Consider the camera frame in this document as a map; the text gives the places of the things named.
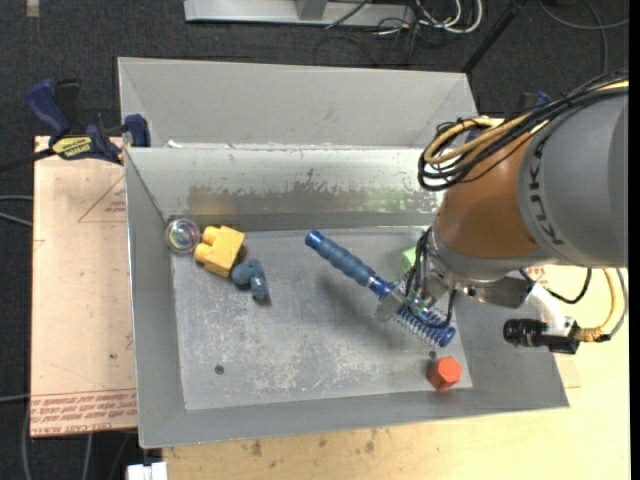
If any blue handled spring tool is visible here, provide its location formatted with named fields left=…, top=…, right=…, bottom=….
left=304, top=230, right=458, bottom=352

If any orange hexagonal block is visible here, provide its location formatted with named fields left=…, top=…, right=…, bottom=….
left=426, top=356, right=464, bottom=392

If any grey metal bin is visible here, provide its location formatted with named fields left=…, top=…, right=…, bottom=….
left=117, top=56, right=571, bottom=449

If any blue-green toy figure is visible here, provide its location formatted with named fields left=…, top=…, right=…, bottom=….
left=230, top=259, right=272, bottom=304

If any yellow toy brick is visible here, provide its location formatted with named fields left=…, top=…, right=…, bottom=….
left=193, top=224, right=246, bottom=279

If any iridescent clear ball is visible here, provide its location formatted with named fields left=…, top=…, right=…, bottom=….
left=164, top=216, right=202, bottom=256

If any brown cardboard board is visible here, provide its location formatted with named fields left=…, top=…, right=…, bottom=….
left=29, top=135, right=139, bottom=439

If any black cylinder on white bracket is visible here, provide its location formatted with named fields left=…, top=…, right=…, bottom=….
left=502, top=278, right=582, bottom=355

